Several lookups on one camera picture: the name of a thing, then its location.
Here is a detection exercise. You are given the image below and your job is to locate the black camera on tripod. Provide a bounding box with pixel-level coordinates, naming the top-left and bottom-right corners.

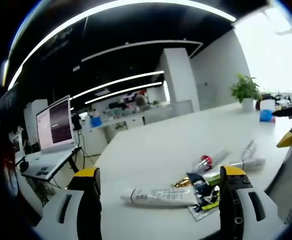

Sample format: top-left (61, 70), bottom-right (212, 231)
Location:
top-left (71, 112), bottom-right (83, 151)

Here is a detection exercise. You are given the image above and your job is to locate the black skincare sachet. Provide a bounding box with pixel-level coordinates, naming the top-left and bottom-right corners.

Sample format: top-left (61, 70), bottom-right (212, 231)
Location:
top-left (185, 172), bottom-right (222, 222)

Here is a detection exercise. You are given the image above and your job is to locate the blue round object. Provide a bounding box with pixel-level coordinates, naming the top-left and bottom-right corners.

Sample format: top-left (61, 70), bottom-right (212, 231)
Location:
top-left (259, 109), bottom-right (274, 123)

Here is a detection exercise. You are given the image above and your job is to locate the clear skincare bottle red cap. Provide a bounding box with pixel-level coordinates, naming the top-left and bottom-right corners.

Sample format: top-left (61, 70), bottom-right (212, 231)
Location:
top-left (191, 146), bottom-right (227, 174)

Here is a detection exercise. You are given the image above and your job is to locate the gold skincare product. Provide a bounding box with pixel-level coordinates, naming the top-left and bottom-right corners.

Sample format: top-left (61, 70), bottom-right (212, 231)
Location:
top-left (171, 176), bottom-right (191, 188)

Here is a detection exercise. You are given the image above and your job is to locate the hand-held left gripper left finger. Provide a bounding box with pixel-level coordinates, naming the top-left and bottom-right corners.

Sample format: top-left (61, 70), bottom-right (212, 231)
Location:
top-left (42, 167), bottom-right (103, 240)

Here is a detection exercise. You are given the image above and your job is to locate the green potted plant white pot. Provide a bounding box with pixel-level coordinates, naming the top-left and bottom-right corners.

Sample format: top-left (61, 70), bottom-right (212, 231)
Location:
top-left (229, 73), bottom-right (262, 111)

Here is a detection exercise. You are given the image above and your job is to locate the long white skincare tube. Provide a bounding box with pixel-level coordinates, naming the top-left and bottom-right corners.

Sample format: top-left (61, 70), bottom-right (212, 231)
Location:
top-left (120, 187), bottom-right (195, 209)

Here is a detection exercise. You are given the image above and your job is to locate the white box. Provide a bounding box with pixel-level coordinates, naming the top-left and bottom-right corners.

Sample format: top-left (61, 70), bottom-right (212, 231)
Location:
top-left (259, 99), bottom-right (277, 111)

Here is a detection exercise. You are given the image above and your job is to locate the slim clear skincare bottle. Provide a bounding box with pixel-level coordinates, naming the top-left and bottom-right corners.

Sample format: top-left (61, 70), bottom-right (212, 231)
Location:
top-left (239, 139), bottom-right (258, 161)

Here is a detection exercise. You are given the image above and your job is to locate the black-legged side desk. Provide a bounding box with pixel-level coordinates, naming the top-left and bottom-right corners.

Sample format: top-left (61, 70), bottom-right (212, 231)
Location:
top-left (15, 146), bottom-right (84, 187)

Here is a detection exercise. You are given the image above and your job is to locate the white computer monitor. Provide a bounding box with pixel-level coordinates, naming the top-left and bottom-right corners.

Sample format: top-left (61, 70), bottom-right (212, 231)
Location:
top-left (35, 94), bottom-right (76, 154)

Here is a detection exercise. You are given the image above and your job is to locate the long curved ceiling light strip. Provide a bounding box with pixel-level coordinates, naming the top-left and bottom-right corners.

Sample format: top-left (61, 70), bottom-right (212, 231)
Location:
top-left (7, 0), bottom-right (237, 91)

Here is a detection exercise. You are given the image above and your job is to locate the short white skincare tube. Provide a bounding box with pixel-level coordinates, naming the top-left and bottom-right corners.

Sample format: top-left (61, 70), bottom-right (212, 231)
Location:
top-left (229, 154), bottom-right (266, 172)

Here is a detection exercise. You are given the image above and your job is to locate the straight ceiling light strip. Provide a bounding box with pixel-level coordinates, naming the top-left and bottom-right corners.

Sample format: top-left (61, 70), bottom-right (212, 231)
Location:
top-left (84, 81), bottom-right (163, 105)
top-left (70, 70), bottom-right (165, 101)

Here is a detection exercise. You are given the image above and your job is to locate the green skincare packet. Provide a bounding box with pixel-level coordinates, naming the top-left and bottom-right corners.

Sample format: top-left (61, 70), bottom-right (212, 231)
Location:
top-left (202, 174), bottom-right (221, 186)

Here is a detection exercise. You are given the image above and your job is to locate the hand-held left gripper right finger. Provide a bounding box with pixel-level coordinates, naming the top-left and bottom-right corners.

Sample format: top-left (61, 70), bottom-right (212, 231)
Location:
top-left (217, 164), bottom-right (287, 240)

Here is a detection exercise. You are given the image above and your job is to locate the blue bin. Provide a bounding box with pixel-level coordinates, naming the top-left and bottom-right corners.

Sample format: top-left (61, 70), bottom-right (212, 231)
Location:
top-left (90, 115), bottom-right (104, 129)

